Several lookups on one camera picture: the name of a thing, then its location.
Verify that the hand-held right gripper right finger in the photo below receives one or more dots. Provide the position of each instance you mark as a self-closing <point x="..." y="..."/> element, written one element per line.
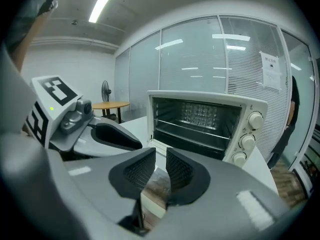
<point x="220" y="204"/>

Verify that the person's grey shirt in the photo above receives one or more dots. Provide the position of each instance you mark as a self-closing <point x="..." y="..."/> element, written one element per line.
<point x="25" y="9"/>

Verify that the white oven knob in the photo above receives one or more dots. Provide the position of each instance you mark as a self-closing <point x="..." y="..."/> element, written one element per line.
<point x="247" y="141"/>
<point x="239" y="158"/>
<point x="255" y="119"/>

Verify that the ceiling sprinkler head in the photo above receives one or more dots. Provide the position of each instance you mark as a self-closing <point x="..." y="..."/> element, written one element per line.
<point x="74" y="22"/>

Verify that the ceiling light strip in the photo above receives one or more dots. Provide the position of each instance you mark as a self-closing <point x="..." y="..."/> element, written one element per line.
<point x="102" y="2"/>

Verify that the black standing fan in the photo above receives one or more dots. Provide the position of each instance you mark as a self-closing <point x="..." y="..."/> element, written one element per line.
<point x="106" y="91"/>

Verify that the black metal rack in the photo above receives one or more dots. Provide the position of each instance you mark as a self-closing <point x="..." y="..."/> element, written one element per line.
<point x="308" y="169"/>

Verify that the white paper notice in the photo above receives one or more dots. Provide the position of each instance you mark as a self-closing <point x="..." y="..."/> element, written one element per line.
<point x="271" y="70"/>

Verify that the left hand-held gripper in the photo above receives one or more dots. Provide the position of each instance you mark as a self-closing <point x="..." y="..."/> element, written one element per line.
<point x="57" y="109"/>

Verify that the person's left forearm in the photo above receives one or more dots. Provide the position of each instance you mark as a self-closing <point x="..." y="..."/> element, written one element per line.
<point x="32" y="41"/>

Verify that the white toaster oven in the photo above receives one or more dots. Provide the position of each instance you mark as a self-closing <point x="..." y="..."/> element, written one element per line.
<point x="200" y="99"/>

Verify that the round wooden table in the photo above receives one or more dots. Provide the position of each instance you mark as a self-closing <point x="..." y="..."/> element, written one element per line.
<point x="111" y="105"/>

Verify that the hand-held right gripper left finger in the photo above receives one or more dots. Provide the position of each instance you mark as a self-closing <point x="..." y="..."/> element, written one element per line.
<point x="105" y="184"/>

